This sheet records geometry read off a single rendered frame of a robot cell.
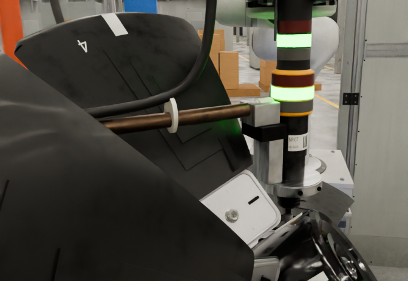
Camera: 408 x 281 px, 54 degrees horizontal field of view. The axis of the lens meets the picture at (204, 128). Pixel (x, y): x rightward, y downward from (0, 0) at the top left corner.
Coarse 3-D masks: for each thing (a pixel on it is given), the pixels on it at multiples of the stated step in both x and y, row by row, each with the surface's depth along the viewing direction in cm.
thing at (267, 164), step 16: (256, 112) 38; (272, 112) 39; (256, 128) 39; (272, 128) 39; (256, 144) 42; (272, 144) 40; (256, 160) 42; (272, 160) 40; (256, 176) 43; (272, 176) 41; (304, 176) 43; (320, 176) 43; (272, 192) 41; (288, 192) 40; (304, 192) 40
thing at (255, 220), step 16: (240, 176) 40; (224, 192) 39; (240, 192) 40; (256, 192) 40; (208, 208) 38; (224, 208) 39; (240, 208) 39; (256, 208) 39; (272, 208) 40; (240, 224) 38; (256, 224) 39; (272, 224) 39; (256, 240) 38
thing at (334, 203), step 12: (252, 156) 69; (252, 168) 65; (324, 192) 61; (336, 192) 65; (276, 204) 54; (300, 204) 55; (312, 204) 55; (324, 204) 57; (336, 204) 58; (348, 204) 61; (336, 216) 53; (276, 228) 49
